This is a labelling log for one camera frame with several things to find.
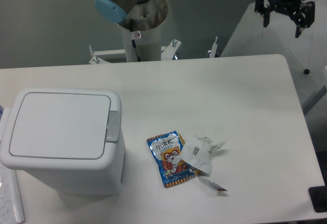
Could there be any white torn wrapper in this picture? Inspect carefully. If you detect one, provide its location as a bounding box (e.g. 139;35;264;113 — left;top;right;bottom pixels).
180;135;226;176

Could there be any grey lid push button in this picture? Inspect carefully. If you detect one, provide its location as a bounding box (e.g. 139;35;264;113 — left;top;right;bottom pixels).
106;110;122;143

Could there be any small torn wrapper strip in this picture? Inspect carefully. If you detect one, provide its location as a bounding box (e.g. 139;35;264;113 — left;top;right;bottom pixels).
198;176;227;192

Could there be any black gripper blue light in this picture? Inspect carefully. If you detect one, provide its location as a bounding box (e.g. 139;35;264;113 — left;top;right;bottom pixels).
254;0;315;38

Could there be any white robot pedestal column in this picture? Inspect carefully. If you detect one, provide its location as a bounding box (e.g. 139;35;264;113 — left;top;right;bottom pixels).
119;26;161;62

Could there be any white plastic trash can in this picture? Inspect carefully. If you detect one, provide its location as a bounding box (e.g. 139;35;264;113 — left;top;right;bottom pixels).
1;87;126;195

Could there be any white pedestal base frame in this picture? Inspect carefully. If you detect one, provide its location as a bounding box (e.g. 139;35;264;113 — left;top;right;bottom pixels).
88;36;221;65

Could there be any black cable on column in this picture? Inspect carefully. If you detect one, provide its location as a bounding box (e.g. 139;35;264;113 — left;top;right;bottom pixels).
130;19;142;62

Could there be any blue cartoon snack packet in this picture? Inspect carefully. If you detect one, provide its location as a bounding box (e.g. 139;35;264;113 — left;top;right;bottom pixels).
146;131;199;188

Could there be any white trash can lid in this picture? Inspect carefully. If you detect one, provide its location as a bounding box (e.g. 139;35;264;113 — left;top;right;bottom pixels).
9;92;111;160

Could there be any black device table corner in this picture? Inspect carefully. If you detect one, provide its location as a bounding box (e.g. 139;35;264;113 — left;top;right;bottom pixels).
309;186;326;213

